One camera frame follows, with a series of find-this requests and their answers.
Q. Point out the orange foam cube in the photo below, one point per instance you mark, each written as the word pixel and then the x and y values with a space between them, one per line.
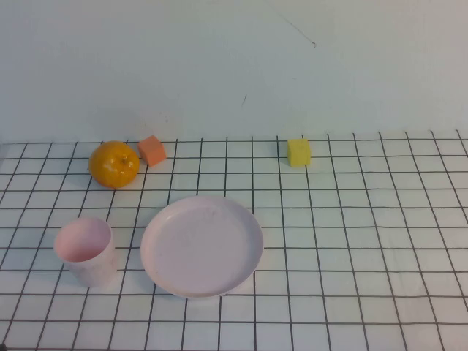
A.
pixel 152 150

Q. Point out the white black-grid tablecloth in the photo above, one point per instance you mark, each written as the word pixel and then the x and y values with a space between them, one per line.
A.
pixel 347 237

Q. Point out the orange mandarin fruit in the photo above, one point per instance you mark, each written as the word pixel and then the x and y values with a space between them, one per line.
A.
pixel 114 164

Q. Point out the pink round plate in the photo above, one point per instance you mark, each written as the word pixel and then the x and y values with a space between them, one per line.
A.
pixel 202 246

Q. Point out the yellow foam cube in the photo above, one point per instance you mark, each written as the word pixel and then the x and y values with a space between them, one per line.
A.
pixel 299 152

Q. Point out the pink plastic cup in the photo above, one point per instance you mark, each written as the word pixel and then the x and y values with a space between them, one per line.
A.
pixel 91 265

